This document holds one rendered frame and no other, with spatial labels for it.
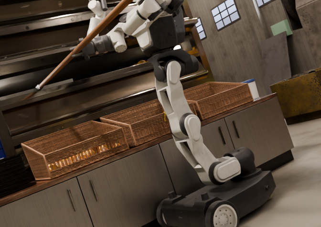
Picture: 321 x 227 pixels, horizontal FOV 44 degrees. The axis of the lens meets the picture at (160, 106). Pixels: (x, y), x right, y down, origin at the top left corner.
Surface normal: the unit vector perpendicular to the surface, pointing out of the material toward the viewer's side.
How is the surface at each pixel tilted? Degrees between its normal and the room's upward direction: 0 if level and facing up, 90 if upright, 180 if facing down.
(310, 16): 92
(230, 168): 90
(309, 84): 90
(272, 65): 73
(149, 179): 90
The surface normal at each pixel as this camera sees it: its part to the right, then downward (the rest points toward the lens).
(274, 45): -0.88, 0.00
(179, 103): 0.49, -0.17
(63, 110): 0.34, -0.48
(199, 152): 0.55, 0.26
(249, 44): -0.82, 0.28
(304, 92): -0.70, 0.24
